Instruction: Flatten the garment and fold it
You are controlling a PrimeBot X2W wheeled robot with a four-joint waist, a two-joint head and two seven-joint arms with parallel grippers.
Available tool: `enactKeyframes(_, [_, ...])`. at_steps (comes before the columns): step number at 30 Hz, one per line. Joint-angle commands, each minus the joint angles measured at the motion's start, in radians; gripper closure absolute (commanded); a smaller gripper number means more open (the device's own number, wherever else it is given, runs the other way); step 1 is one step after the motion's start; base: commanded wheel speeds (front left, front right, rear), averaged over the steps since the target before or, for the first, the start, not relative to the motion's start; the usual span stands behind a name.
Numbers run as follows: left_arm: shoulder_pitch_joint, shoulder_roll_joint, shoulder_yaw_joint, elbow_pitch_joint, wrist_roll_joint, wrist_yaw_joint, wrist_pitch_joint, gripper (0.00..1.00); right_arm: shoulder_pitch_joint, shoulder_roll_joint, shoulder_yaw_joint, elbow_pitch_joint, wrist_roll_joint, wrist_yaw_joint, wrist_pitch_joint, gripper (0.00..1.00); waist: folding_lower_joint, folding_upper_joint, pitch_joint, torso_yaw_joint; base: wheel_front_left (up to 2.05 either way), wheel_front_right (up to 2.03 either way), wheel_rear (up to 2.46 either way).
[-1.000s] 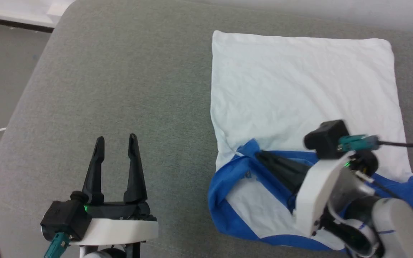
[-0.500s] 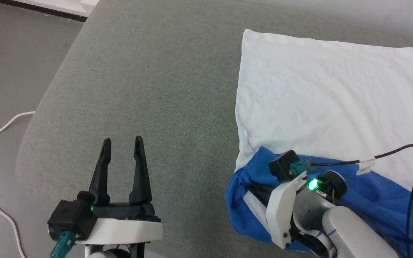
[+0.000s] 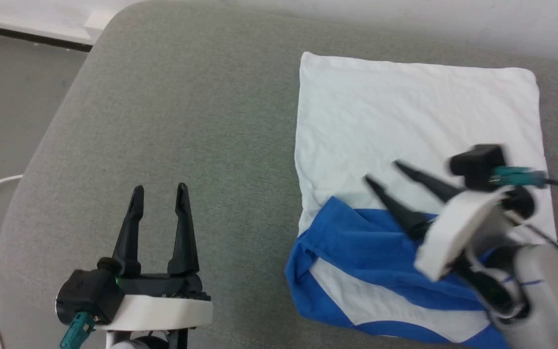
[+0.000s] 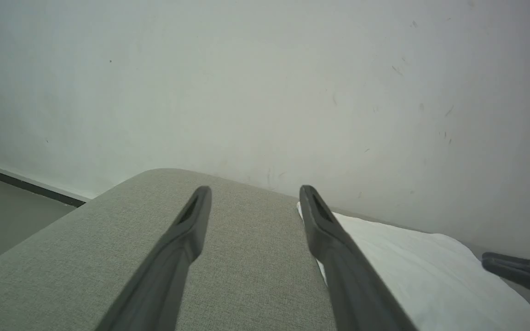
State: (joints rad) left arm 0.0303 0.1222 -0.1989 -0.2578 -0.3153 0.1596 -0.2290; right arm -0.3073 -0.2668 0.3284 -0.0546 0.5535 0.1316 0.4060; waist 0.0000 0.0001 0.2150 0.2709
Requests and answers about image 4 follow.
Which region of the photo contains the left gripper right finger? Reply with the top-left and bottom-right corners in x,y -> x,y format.
298,185 -> 416,331

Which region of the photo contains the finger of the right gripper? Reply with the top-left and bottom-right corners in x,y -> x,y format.
481,251 -> 530,302

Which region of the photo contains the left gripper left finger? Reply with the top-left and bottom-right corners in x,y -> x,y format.
96,186 -> 213,331

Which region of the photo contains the white and blue shirt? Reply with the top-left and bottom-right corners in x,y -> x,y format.
296,201 -> 530,331

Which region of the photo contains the grey fabric sofa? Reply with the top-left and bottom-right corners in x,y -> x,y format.
0,168 -> 530,331

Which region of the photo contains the dark baseboard strip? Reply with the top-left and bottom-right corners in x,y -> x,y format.
0,159 -> 86,208

